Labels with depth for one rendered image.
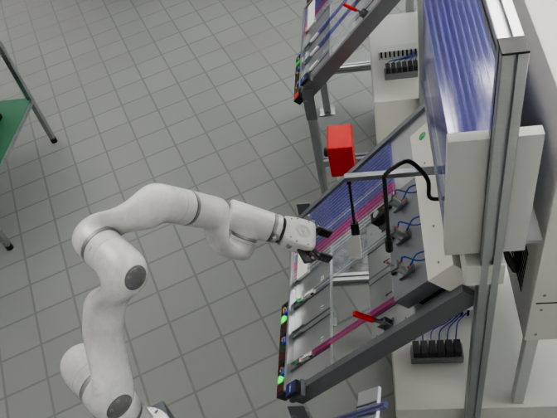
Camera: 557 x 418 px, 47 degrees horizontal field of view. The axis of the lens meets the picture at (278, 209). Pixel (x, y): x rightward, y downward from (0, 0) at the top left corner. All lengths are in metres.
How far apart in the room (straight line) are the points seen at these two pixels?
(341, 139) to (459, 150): 1.43
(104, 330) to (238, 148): 2.36
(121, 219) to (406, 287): 0.70
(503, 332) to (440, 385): 0.27
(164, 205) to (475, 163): 0.70
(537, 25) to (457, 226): 0.42
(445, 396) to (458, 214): 0.90
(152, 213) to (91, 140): 2.80
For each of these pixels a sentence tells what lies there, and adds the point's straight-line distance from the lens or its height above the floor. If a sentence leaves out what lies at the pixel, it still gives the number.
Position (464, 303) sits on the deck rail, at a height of 1.18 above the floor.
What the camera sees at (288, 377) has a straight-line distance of 2.01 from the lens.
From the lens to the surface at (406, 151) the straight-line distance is 1.98.
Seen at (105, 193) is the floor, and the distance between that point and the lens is 3.86.
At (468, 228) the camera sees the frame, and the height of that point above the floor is 1.47.
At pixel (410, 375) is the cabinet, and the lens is 2.11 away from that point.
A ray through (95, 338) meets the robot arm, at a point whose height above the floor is 1.24.
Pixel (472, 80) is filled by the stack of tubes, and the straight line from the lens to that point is 1.37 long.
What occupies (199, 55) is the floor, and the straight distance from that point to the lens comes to 4.68.
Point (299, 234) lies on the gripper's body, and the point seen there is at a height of 1.11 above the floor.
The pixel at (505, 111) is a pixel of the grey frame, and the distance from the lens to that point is 1.09.
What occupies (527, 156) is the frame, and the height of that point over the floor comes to 1.66.
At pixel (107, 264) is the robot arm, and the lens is 1.47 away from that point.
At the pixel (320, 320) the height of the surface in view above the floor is 0.82.
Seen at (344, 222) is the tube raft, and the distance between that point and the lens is 2.06.
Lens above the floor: 2.49
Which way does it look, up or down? 47 degrees down
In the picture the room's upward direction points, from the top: 14 degrees counter-clockwise
